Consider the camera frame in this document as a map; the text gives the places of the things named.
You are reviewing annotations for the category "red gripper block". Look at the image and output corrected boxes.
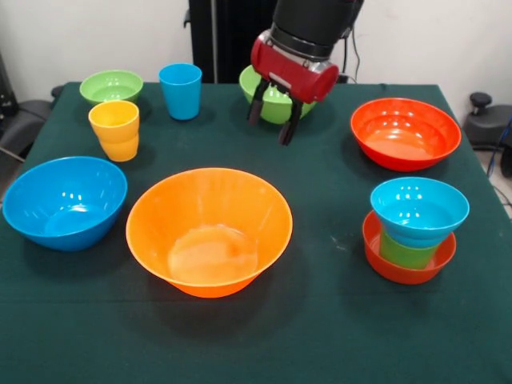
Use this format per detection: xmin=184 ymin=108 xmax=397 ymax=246
xmin=246 ymin=31 xmax=340 ymax=147

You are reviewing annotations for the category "large green bowl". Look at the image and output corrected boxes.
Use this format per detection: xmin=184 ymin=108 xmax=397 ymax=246
xmin=238 ymin=63 xmax=319 ymax=126

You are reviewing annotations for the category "wide red bowl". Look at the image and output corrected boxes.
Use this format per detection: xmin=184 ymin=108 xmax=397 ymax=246
xmin=350 ymin=98 xmax=462 ymax=173

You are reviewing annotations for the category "small blue bowl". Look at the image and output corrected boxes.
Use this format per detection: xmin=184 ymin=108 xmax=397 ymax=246
xmin=370 ymin=177 xmax=471 ymax=249

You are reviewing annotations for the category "green cup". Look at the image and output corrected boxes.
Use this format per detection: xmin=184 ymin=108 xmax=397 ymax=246
xmin=378 ymin=230 xmax=441 ymax=270

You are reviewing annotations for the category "small red bowl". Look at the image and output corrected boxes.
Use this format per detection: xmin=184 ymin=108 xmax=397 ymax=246
xmin=362 ymin=210 xmax=458 ymax=286

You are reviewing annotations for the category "blue cup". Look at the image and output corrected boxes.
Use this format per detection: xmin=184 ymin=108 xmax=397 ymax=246
xmin=158 ymin=62 xmax=203 ymax=121

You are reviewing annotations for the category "large orange bowl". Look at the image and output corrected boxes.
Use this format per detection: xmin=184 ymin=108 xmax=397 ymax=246
xmin=125 ymin=167 xmax=294 ymax=299

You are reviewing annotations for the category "yellow cup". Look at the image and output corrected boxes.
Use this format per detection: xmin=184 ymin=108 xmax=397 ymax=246
xmin=88 ymin=100 xmax=141 ymax=162

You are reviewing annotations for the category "small green bowl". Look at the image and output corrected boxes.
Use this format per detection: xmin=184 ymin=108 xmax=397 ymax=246
xmin=78 ymin=70 xmax=144 ymax=106

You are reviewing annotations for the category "dark green table cloth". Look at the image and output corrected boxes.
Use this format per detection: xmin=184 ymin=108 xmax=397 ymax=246
xmin=0 ymin=82 xmax=512 ymax=384

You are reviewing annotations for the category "large blue bowl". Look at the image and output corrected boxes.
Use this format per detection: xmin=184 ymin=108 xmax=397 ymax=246
xmin=2 ymin=155 xmax=129 ymax=252

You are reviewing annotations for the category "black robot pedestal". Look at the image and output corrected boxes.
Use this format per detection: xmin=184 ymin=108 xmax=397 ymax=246
xmin=183 ymin=0 xmax=324 ymax=84

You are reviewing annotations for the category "black wall cable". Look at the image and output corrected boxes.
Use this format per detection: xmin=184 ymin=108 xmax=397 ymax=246
xmin=342 ymin=23 xmax=362 ymax=83

